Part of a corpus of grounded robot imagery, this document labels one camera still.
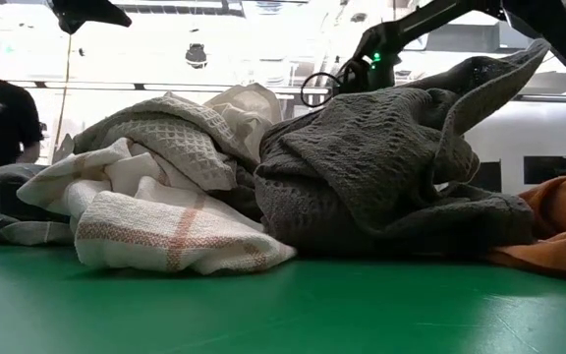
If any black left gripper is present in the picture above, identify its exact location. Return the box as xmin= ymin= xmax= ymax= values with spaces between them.
xmin=49 ymin=0 xmax=133 ymax=35

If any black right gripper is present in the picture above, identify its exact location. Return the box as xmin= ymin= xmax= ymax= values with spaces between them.
xmin=340 ymin=58 xmax=395 ymax=94

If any dark grey waffle towel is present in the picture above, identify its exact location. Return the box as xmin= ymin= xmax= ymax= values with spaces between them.
xmin=255 ymin=38 xmax=552 ymax=255

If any beige waffle towel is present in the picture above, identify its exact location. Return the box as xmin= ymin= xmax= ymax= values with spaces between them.
xmin=71 ymin=95 xmax=259 ymax=194

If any white towel with red stripes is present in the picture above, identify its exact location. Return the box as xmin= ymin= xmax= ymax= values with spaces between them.
xmin=16 ymin=137 xmax=298 ymax=276

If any black overhead beam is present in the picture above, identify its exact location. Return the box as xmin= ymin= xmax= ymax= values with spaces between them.
xmin=7 ymin=80 xmax=333 ymax=95

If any black ceiling fixture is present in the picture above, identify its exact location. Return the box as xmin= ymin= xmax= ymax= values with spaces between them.
xmin=185 ymin=42 xmax=209 ymax=69

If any cream white towel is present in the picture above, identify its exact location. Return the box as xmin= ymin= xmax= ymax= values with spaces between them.
xmin=202 ymin=82 xmax=284 ymax=164

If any orange towel with white label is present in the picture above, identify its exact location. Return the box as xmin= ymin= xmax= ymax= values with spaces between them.
xmin=483 ymin=169 xmax=566 ymax=284

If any yellow cable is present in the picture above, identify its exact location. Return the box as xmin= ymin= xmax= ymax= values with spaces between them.
xmin=54 ymin=32 xmax=74 ymax=148

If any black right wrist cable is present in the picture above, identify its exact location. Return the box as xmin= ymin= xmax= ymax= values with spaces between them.
xmin=300 ymin=71 xmax=344 ymax=108

